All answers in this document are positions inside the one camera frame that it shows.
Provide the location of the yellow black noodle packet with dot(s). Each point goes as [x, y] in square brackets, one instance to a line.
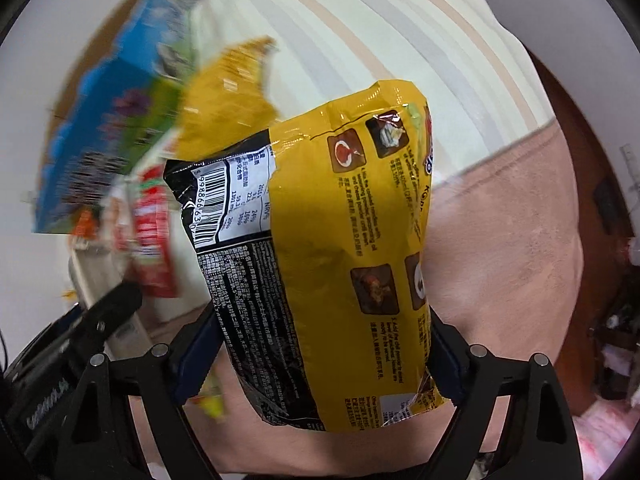
[309, 236]

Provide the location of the cream striped blanket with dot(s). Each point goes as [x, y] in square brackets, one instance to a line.
[481, 86]

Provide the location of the cardboard box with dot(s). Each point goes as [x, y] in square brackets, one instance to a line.
[118, 101]

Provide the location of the red snack packet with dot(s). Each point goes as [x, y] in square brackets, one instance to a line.
[142, 231]

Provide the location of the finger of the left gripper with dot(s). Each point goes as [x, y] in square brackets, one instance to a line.
[113, 310]

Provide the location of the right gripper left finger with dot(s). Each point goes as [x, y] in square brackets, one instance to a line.
[106, 443]

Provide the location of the pink blanket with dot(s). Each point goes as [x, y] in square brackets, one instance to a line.
[503, 263]

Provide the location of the small yellow snack bag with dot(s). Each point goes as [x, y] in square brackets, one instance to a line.
[225, 102]

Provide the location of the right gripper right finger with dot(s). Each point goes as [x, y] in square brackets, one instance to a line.
[537, 439]

